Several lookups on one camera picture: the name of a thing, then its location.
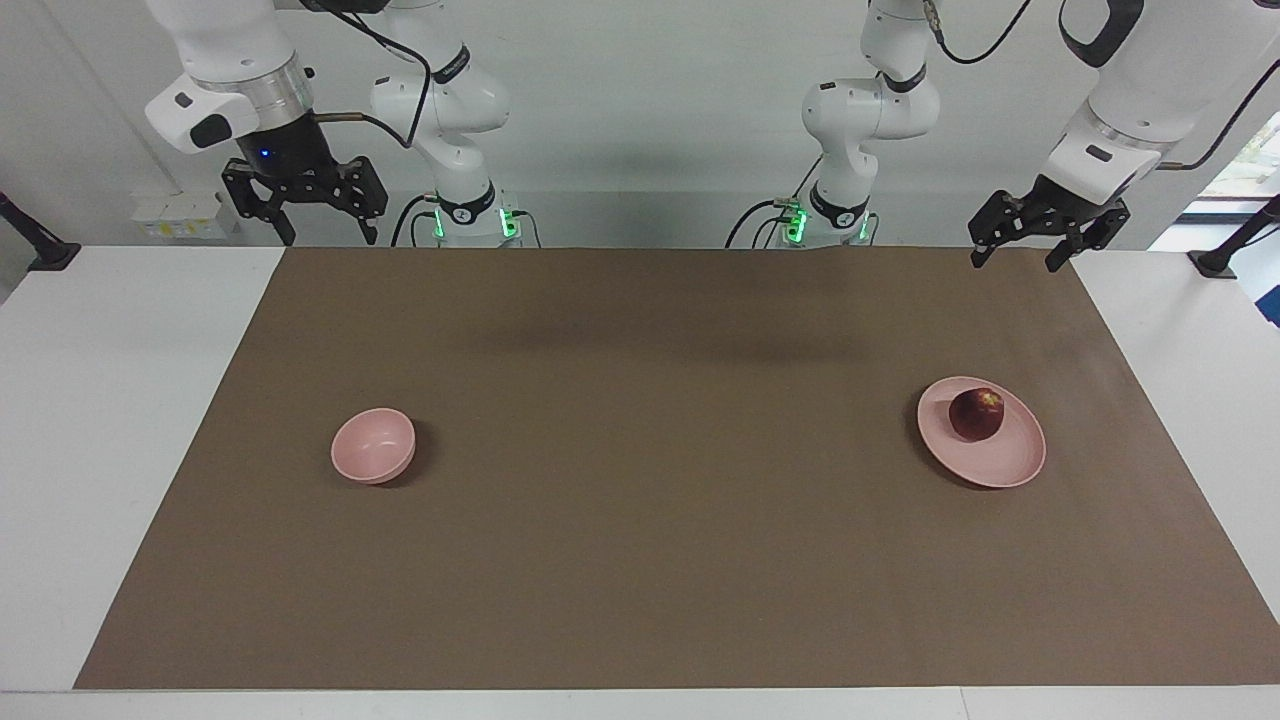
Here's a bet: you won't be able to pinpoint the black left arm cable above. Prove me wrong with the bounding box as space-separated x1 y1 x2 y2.
925 0 1280 171

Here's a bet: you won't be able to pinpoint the glass window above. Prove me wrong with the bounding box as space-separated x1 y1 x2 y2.
1148 118 1280 253

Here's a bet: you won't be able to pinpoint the dark red apple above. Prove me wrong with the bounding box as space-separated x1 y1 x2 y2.
948 388 1006 442

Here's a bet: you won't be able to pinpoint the black right base cables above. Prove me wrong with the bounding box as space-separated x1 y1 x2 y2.
390 195 543 248

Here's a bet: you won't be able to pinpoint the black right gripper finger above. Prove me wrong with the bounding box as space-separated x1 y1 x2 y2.
335 157 389 246
222 160 297 247

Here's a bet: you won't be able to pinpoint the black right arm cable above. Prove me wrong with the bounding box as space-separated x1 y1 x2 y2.
300 0 433 151

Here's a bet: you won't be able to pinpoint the black left base cables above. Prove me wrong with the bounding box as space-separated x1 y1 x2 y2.
725 195 806 248

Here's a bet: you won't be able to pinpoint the brown table mat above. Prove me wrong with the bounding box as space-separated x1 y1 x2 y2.
73 246 1280 691

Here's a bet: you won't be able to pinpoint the black clamp stand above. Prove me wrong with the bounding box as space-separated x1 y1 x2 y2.
1188 195 1280 279
0 190 81 272

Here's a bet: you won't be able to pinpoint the black base cables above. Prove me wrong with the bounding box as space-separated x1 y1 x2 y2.
725 195 806 248
390 195 543 248

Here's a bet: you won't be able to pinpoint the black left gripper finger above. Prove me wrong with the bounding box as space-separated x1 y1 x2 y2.
1045 208 1131 273
968 190 1031 268

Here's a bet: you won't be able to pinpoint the pink bowl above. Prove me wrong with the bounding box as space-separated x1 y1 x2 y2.
331 407 417 485

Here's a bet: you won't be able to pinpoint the white wall socket box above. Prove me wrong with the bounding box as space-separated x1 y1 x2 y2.
132 190 241 241

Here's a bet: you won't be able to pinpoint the pink plate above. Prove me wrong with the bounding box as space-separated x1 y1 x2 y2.
917 376 1047 490

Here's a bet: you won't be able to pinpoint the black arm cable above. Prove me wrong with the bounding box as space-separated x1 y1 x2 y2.
300 0 433 151
925 0 1280 171

